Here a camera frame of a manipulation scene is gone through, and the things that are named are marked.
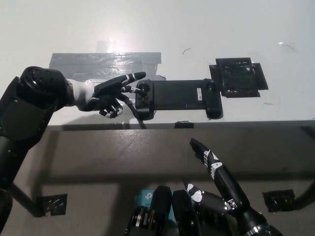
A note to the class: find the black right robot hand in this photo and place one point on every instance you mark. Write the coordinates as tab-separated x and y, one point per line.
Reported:
222	177

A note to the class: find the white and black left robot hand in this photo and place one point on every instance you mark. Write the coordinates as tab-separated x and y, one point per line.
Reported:
83	94

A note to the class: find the black game controller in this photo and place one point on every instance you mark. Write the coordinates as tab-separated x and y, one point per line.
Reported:
172	94

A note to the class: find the small black tape strip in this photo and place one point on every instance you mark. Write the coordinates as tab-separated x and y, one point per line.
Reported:
184	124

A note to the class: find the black table leg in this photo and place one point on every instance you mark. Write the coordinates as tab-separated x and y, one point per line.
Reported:
24	200
306	195

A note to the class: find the black tape square patch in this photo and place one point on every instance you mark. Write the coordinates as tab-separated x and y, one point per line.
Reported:
237	77

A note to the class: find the grey duct tape patch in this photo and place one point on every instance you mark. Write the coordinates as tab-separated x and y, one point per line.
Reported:
103	62

